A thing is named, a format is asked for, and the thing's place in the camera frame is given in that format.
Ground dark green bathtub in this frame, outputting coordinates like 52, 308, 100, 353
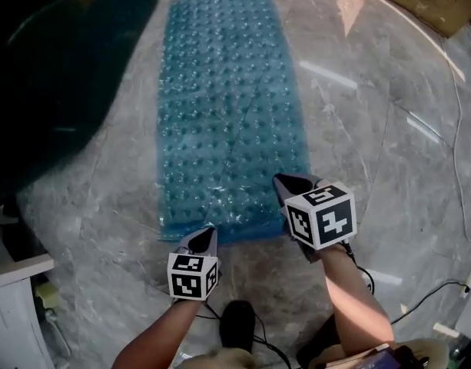
0, 0, 161, 215

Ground person's beige trousers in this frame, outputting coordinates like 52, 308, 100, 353
187, 337, 449, 369

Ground blue studded bath mat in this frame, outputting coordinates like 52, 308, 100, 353
154, 0, 312, 245

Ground person's black left shoe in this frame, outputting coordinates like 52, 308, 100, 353
218, 300, 257, 355

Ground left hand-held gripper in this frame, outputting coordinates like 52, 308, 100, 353
167, 226, 221, 303

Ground thin white cable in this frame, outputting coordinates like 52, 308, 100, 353
439, 36, 471, 244

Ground person's right forearm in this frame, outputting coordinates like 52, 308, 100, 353
322, 242, 396, 352

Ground white cabinet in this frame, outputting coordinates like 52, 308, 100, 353
0, 224, 56, 369

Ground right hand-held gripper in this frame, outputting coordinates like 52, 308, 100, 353
272, 172, 358, 263

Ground dark chest-worn device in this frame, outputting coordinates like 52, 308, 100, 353
357, 344, 429, 369

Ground black power cable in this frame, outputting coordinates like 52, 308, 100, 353
390, 280, 471, 324

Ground yellow-green sponge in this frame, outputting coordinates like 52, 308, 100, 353
34, 281, 61, 309

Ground person's left forearm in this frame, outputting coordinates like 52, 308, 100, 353
111, 298, 207, 369

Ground person's black shoe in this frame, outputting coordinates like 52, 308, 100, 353
296, 314, 342, 367
218, 300, 257, 355

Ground person's black right shoe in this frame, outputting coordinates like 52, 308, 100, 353
296, 314, 342, 367

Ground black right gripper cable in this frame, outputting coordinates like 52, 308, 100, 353
343, 240, 376, 296

